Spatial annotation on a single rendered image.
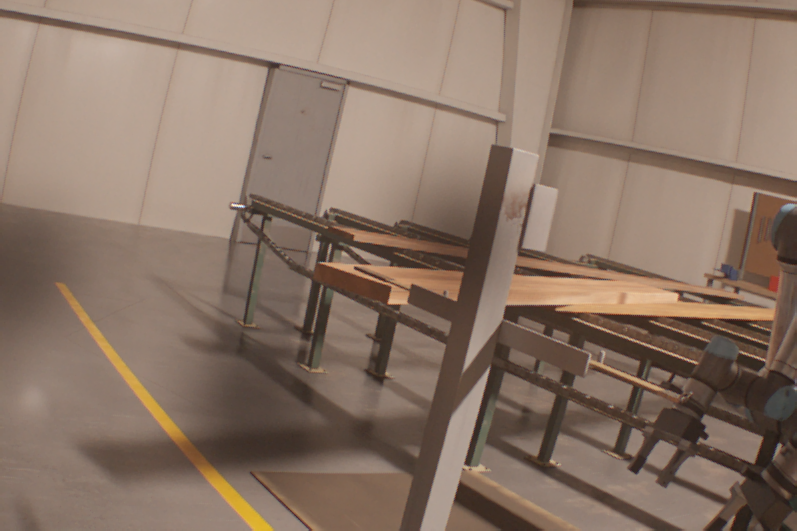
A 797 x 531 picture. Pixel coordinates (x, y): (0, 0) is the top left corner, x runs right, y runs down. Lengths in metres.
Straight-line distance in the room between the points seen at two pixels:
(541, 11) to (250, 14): 4.34
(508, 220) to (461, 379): 0.28
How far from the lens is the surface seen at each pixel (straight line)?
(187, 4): 10.06
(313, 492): 3.29
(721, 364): 1.80
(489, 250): 1.50
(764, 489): 1.41
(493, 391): 3.91
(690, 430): 1.75
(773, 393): 1.80
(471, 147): 12.04
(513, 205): 1.51
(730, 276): 9.20
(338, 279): 2.48
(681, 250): 10.74
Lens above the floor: 1.24
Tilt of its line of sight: 5 degrees down
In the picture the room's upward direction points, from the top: 12 degrees clockwise
